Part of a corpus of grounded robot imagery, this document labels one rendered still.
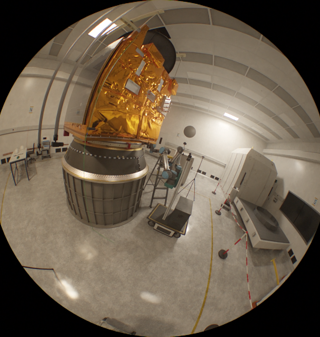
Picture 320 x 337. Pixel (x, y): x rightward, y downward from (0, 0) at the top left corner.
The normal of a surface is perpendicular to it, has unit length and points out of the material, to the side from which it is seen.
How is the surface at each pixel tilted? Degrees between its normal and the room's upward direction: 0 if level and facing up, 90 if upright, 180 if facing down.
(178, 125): 90
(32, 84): 90
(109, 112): 86
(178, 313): 0
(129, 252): 0
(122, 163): 62
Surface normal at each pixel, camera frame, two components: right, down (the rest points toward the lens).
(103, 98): 0.81, 0.37
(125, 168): 0.77, -0.07
